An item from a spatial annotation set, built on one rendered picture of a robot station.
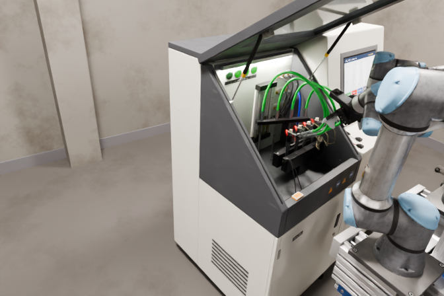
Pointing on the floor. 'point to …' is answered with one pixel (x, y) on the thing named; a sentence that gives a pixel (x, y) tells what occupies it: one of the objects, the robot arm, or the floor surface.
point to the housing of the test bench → (186, 136)
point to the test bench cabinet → (236, 247)
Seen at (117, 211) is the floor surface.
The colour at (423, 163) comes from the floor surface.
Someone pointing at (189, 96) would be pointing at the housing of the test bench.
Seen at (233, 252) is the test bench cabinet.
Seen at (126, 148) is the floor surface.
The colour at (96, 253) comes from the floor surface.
